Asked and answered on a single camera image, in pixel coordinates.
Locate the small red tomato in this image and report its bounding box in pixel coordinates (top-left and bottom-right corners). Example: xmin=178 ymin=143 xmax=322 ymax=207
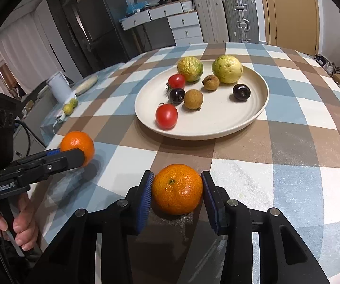
xmin=166 ymin=74 xmax=186 ymax=91

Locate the silver suitcase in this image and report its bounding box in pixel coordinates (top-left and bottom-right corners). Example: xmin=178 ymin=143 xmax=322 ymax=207
xmin=222 ymin=0 xmax=260 ymax=43

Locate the dark grey refrigerator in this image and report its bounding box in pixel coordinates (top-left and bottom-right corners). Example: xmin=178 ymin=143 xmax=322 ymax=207
xmin=77 ymin=0 xmax=132 ymax=62

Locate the white cylindrical container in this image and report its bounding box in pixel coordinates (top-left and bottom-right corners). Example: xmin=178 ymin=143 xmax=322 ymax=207
xmin=46 ymin=71 xmax=77 ymax=102

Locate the pile of shoes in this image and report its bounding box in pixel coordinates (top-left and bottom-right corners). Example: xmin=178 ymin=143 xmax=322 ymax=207
xmin=314 ymin=54 xmax=340 ymax=76

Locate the pale yellow guava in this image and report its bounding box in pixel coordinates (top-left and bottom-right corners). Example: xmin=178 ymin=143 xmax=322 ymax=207
xmin=211 ymin=55 xmax=243 ymax=84

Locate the brown longan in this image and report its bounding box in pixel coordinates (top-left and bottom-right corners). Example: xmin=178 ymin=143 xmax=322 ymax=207
xmin=183 ymin=89 xmax=204 ymax=110
xmin=203 ymin=75 xmax=219 ymax=91

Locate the wooden door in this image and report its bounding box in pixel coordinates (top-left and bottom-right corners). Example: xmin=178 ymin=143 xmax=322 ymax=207
xmin=257 ymin=0 xmax=320 ymax=56

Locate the black cable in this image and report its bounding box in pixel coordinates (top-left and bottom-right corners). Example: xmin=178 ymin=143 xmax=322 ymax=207
xmin=14 ymin=120 xmax=47 ymax=148

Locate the large red tomato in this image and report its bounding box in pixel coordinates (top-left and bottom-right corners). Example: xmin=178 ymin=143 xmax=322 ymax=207
xmin=155 ymin=103 xmax=178 ymax=130

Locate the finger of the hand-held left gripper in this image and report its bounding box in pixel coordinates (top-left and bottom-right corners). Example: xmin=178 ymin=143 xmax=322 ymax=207
xmin=0 ymin=148 xmax=85 ymax=184
xmin=9 ymin=149 xmax=62 ymax=167

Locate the person's left hand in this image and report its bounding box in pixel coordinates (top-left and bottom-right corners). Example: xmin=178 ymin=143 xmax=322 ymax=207
xmin=0 ymin=194 xmax=40 ymax=251

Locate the white power cable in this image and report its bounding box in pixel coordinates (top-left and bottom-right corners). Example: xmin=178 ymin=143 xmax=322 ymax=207
xmin=52 ymin=113 xmax=67 ymax=133

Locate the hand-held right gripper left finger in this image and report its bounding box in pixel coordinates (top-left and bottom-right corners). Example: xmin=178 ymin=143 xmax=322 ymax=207
xmin=31 ymin=170 xmax=155 ymax=284

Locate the round wooden board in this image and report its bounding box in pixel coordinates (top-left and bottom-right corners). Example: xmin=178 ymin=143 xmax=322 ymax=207
xmin=74 ymin=75 xmax=99 ymax=95

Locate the green yellow guava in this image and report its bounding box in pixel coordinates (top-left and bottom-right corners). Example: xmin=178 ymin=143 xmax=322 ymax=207
xmin=177 ymin=57 xmax=204 ymax=82

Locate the white desk with drawers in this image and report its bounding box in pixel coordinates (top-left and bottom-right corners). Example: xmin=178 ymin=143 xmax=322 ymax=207
xmin=120 ymin=0 xmax=204 ymax=54

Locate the dark tall cabinet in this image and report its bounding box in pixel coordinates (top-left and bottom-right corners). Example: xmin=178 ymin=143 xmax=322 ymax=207
xmin=44 ymin=0 xmax=99 ymax=77

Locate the dark purple plum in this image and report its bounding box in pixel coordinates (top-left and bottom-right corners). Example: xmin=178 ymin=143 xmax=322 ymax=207
xmin=233 ymin=84 xmax=251 ymax=101
xmin=169 ymin=88 xmax=186 ymax=105

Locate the blue plastic bag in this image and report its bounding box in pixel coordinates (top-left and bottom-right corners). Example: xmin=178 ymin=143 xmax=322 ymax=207
xmin=125 ymin=1 xmax=151 ymax=15

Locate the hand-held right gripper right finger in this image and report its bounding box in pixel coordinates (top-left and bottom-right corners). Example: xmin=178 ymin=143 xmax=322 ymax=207
xmin=200 ymin=171 xmax=331 ymax=284

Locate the cream round plate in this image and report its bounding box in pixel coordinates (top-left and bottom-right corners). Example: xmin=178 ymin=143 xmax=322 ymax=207
xmin=134 ymin=60 xmax=269 ymax=140

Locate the orange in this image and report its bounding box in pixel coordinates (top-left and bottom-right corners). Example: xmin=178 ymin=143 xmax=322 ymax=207
xmin=151 ymin=164 xmax=203 ymax=216
xmin=59 ymin=131 xmax=95 ymax=168

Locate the beige suitcase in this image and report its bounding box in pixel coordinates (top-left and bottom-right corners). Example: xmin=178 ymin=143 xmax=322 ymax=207
xmin=194 ymin=0 xmax=230 ymax=44

